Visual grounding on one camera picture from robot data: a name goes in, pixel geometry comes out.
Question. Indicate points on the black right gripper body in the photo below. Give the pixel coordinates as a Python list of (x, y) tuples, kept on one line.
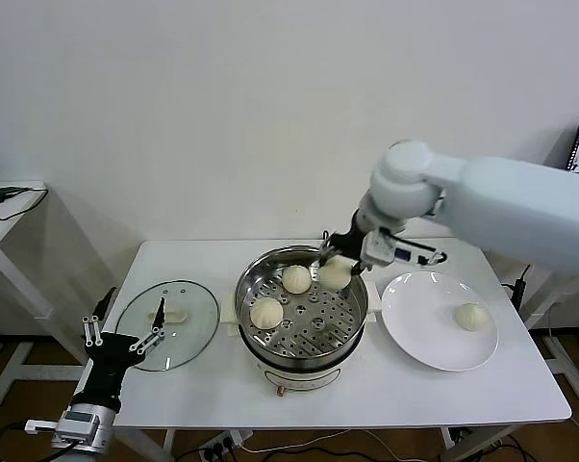
[(349, 244)]

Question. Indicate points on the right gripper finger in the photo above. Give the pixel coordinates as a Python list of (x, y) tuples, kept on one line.
[(326, 252), (358, 266)]

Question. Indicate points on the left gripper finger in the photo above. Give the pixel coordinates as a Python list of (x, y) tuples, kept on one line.
[(91, 332), (159, 315)]

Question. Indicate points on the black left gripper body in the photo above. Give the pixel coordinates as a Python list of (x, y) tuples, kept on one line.
[(109, 351)]

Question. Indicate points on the white steamed baozi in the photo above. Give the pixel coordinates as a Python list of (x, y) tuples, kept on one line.
[(266, 314), (336, 275), (472, 317), (296, 280)]

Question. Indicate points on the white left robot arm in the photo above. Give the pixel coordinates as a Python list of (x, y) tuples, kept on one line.
[(75, 456)]

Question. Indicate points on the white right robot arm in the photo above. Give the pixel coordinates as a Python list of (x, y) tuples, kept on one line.
[(501, 207)]

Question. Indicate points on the stainless steel steamer basket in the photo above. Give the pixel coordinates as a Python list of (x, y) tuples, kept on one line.
[(270, 341)]

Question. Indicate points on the white round plate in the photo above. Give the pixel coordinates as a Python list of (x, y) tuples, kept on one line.
[(414, 317)]

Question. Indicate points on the white table leg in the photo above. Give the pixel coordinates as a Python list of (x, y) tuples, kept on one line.
[(446, 443), (169, 443)]

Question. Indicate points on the white electric cooking pot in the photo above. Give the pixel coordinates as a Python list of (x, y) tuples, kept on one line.
[(299, 377)]

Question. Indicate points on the white floor power strip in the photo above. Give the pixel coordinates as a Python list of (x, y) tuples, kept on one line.
[(222, 445)]

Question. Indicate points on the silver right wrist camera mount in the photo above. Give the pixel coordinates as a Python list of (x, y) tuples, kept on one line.
[(381, 248)]

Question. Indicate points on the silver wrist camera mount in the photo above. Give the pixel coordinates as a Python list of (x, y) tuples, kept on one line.
[(381, 248), (83, 426)]

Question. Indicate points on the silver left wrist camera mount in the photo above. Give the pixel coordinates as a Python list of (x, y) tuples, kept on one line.
[(83, 426)]

